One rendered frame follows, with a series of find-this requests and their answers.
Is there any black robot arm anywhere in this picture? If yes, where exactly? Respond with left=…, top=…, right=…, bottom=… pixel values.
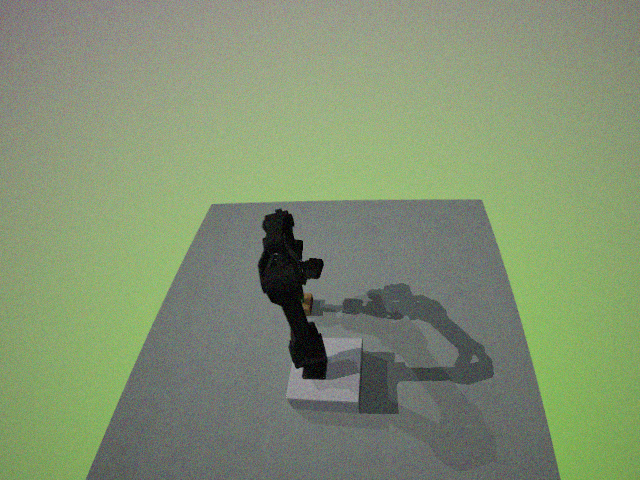
left=258, top=208, right=328, bottom=380

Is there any brown block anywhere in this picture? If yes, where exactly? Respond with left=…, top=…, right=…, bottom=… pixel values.
left=302, top=294, right=313, bottom=316

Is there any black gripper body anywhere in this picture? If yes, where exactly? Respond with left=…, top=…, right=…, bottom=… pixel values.
left=265, top=245, right=324, bottom=279

